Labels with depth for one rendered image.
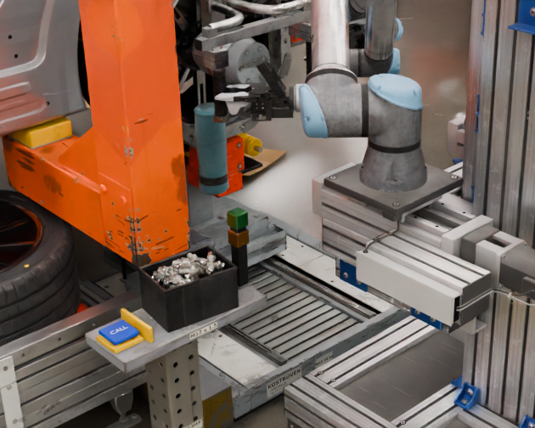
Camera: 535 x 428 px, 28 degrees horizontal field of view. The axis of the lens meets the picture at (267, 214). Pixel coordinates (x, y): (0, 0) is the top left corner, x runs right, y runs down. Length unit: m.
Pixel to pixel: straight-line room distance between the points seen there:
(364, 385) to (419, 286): 0.63
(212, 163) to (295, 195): 1.15
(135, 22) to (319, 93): 0.46
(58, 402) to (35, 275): 0.33
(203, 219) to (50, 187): 0.70
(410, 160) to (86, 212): 0.92
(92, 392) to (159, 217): 0.52
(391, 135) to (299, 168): 2.13
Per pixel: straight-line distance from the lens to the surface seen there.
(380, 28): 2.71
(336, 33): 2.39
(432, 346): 2.92
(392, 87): 2.28
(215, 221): 3.50
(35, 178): 3.03
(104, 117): 2.59
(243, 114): 3.30
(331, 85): 2.30
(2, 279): 2.75
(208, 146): 3.05
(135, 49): 2.47
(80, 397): 2.85
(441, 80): 5.40
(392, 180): 2.34
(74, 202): 2.86
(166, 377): 2.62
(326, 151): 4.57
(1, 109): 2.94
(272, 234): 3.59
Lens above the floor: 1.84
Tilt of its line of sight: 27 degrees down
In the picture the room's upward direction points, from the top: 2 degrees counter-clockwise
